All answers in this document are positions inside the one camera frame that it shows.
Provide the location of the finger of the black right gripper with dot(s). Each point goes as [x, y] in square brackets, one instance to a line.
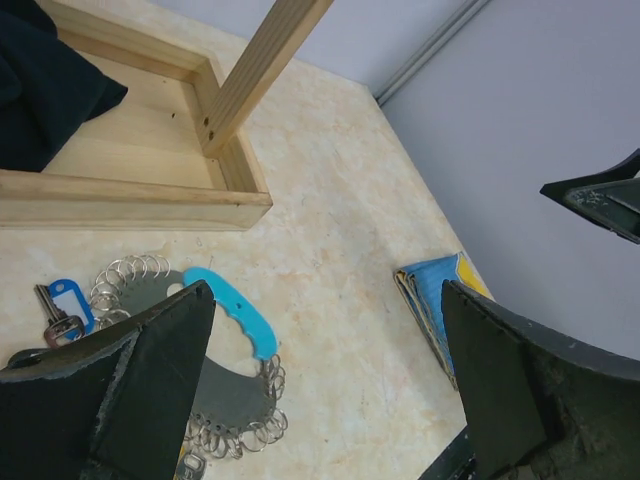
[608, 199]

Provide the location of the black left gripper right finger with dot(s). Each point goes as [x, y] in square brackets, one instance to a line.
[539, 404]

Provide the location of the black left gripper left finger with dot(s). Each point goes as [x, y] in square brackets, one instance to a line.
[112, 405]

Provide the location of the blue key tag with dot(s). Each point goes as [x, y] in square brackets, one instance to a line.
[67, 296]

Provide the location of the blue yellow booklet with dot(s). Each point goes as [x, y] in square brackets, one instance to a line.
[421, 285]

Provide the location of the wooden clothes rack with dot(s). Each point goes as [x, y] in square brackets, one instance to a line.
[173, 155]

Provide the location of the dark navy garment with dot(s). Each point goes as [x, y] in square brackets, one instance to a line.
[48, 90]

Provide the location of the aluminium corner rail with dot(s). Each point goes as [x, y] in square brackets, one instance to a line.
[435, 42]

